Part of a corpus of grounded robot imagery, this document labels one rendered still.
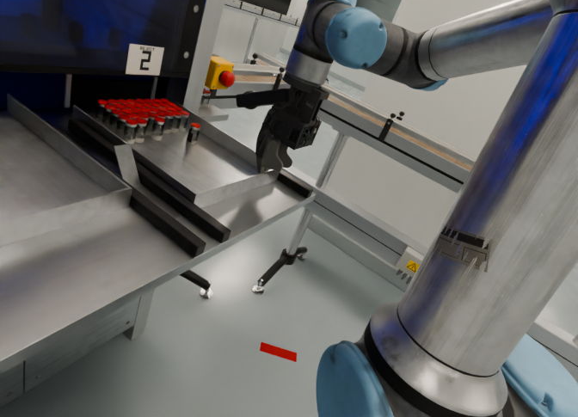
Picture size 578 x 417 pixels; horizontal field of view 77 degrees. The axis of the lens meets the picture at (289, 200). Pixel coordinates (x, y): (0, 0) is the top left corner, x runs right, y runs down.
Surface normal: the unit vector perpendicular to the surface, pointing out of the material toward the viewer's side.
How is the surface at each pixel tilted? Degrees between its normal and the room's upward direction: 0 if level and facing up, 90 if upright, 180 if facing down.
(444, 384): 40
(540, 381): 7
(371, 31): 91
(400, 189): 90
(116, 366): 0
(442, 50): 110
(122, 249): 0
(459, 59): 131
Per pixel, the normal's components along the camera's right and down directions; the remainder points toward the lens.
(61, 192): 0.34, -0.82
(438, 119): -0.51, 0.25
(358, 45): 0.26, 0.55
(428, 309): -0.83, -0.07
